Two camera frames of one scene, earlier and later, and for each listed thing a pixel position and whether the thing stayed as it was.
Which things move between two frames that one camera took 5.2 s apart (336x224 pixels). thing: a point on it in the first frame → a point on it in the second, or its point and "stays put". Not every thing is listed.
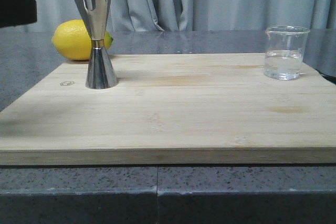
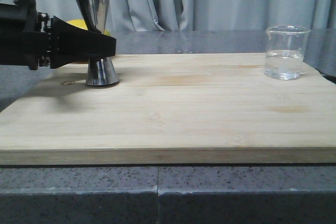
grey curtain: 184,1 stays put
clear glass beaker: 284,52 stays put
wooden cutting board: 174,109 stays put
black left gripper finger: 16,8 → 28,38
